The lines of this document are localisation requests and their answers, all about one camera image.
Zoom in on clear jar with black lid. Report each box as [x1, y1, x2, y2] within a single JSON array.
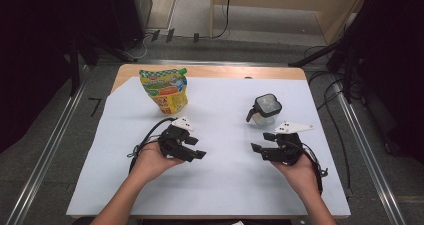
[[245, 93, 283, 128]]

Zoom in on dark cabinet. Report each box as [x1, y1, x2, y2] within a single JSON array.
[[106, 0, 154, 51]]

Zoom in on black floor cables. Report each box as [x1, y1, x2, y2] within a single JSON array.
[[303, 44, 355, 194]]

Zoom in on yellow spouted refill pouch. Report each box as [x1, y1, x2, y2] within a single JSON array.
[[139, 67, 189, 116]]

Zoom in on person's right hand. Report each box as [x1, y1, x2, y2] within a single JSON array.
[[271, 153, 321, 200]]

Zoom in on white floor cable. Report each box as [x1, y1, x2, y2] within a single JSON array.
[[132, 34, 150, 60]]

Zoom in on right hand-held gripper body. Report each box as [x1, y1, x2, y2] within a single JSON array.
[[260, 120, 315, 167]]

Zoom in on metal floor rail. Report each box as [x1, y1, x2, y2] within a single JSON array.
[[5, 64, 88, 225], [333, 81, 407, 225]]

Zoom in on black stand legs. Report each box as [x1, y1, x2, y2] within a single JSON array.
[[288, 34, 371, 104], [68, 31, 138, 98]]

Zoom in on hanging black cable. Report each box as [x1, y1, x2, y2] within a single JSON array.
[[213, 0, 233, 40]]

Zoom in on person's left hand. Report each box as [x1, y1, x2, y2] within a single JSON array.
[[129, 141, 184, 186]]

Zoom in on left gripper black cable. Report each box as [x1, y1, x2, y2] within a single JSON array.
[[127, 117, 178, 173]]

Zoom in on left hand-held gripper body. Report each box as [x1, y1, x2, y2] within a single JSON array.
[[159, 116, 201, 163]]

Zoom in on light wooden platform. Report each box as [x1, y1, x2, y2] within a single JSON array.
[[209, 0, 369, 46]]

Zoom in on white paper sheet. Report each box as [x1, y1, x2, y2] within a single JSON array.
[[65, 76, 352, 218]]

